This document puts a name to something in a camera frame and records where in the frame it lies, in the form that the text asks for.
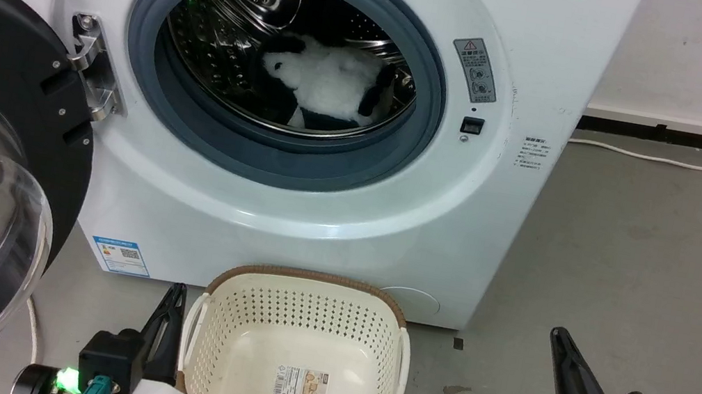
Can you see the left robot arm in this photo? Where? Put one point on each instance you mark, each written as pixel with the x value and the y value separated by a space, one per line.
pixel 34 384

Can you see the cream laundry basket brown rim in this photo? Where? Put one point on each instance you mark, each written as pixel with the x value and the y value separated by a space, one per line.
pixel 302 330

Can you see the white front-load washing machine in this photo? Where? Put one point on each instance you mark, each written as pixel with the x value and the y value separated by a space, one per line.
pixel 333 222

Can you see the black and white plush toy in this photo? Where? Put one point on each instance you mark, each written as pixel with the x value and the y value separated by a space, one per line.
pixel 333 85

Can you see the blue energy label sticker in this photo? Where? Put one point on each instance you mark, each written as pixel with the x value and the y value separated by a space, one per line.
pixel 121 256

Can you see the small black floor chip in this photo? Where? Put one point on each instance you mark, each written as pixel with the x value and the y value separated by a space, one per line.
pixel 458 343

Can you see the paper label with barcode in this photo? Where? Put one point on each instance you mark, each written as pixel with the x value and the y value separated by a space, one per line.
pixel 300 386

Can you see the metal washer door hinge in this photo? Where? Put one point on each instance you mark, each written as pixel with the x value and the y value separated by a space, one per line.
pixel 96 79

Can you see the black baseboard strip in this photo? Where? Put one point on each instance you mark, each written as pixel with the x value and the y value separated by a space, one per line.
pixel 684 138

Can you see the black door latch socket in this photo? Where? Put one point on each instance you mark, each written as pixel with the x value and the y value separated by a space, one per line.
pixel 472 126

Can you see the grey warning sticker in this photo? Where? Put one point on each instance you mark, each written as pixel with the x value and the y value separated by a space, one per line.
pixel 477 69

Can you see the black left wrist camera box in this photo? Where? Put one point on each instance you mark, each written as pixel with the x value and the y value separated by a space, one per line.
pixel 114 357

